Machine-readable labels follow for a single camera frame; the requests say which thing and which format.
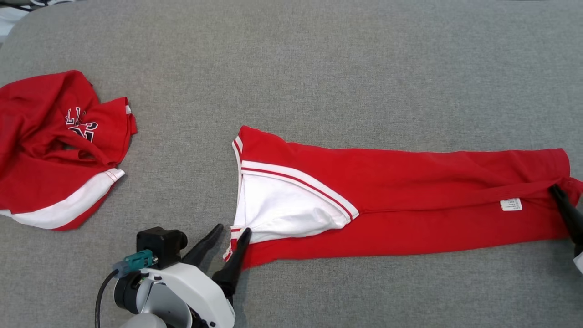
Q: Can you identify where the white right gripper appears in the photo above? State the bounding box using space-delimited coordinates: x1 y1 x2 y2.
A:
549 184 583 275

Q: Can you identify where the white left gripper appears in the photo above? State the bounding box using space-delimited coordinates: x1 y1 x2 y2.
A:
141 223 252 328

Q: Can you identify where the red garment with white panel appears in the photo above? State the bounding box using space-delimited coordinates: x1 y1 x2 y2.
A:
222 125 583 270

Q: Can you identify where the red garment with number print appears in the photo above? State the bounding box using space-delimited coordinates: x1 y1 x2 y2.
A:
0 70 138 231

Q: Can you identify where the plain white power strip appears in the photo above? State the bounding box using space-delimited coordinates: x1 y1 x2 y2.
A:
0 7 29 44

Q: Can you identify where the teal left camera connector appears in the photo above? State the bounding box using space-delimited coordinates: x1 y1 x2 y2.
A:
113 250 155 277

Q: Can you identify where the black left camera cable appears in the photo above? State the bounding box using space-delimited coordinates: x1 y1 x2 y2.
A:
94 269 120 328

